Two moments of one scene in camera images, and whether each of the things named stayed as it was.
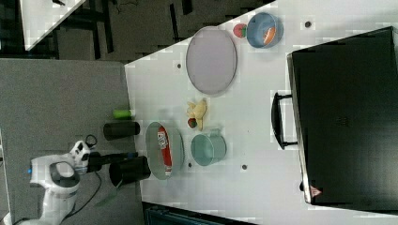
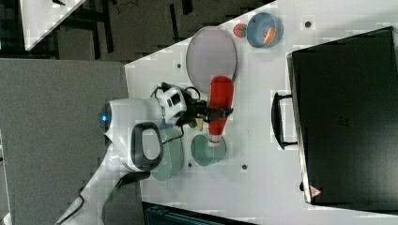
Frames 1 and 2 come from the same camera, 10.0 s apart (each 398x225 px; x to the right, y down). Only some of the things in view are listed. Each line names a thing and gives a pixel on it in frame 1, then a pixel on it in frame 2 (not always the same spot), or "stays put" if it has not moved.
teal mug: x=206 y=149 stays put
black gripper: x=96 y=159 → x=198 y=109
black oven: x=343 y=116 stays put
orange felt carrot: x=269 y=35 stays put
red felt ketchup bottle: x=163 y=141 → x=221 y=96
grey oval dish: x=155 y=156 stays put
